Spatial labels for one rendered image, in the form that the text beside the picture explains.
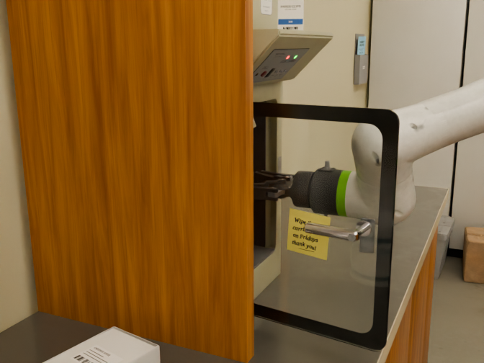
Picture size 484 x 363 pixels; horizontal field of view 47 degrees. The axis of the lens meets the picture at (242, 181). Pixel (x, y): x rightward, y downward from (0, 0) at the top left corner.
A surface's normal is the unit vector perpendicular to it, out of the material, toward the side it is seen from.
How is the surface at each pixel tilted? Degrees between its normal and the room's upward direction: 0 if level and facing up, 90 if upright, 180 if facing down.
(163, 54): 90
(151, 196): 90
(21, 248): 90
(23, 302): 90
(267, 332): 0
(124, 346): 0
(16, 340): 0
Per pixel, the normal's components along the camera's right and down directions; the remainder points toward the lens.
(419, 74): -0.42, 0.22
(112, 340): -0.01, -0.97
